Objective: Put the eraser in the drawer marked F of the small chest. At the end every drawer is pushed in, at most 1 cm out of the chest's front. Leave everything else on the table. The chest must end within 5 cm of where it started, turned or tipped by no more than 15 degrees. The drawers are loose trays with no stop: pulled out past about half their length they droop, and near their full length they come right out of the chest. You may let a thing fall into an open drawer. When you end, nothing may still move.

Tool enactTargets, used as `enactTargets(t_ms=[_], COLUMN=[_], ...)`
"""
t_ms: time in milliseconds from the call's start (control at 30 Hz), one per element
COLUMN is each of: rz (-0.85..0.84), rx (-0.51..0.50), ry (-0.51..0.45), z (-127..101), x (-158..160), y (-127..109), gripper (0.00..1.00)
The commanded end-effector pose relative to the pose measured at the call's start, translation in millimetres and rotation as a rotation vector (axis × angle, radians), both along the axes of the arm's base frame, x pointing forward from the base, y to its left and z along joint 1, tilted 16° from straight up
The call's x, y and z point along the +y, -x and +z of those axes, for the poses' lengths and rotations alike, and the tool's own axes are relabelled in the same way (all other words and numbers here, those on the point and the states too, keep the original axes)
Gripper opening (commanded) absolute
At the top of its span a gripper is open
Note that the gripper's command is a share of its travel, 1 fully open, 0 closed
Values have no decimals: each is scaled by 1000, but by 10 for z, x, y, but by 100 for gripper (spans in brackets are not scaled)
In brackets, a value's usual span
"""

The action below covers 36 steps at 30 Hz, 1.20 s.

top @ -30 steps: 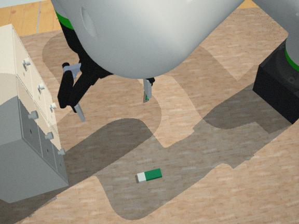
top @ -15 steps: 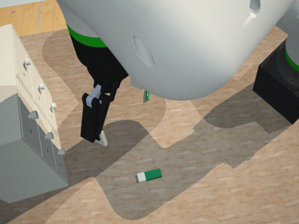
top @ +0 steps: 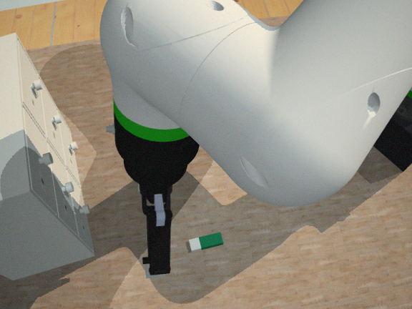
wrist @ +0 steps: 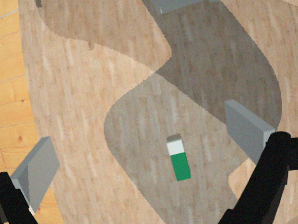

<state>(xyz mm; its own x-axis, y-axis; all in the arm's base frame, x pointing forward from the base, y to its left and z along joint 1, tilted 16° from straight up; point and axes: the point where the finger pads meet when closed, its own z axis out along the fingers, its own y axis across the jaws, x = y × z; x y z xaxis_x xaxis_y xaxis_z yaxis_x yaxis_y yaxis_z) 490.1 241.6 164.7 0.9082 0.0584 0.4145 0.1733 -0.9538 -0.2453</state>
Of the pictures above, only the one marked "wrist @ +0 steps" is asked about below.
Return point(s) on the white drawer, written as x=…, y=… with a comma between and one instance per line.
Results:
x=167, y=5

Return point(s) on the green and white eraser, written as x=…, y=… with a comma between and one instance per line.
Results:
x=178, y=158

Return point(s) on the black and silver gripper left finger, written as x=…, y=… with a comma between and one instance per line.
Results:
x=22, y=193

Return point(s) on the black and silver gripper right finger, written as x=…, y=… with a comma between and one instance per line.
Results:
x=259, y=201

